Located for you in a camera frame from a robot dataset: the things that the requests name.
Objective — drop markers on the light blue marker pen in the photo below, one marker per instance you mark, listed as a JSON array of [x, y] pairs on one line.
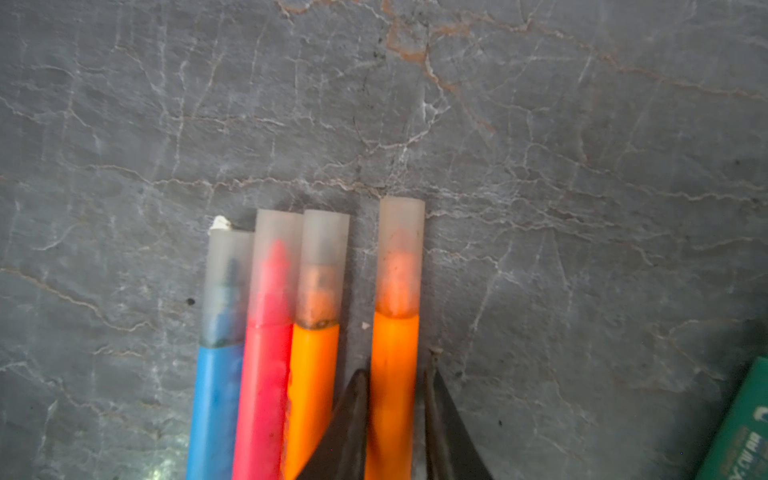
[[220, 354]]

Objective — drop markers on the red marker pen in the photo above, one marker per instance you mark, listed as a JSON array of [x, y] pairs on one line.
[[268, 341]]

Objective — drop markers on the teal green marker pen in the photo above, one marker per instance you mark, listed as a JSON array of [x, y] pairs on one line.
[[739, 449]]

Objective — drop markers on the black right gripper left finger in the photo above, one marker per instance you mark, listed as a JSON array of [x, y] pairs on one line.
[[341, 452]]

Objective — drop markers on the dark orange marker pen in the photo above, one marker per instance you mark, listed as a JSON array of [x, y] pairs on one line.
[[315, 336]]

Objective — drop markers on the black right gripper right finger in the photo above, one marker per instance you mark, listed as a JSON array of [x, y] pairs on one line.
[[450, 451]]

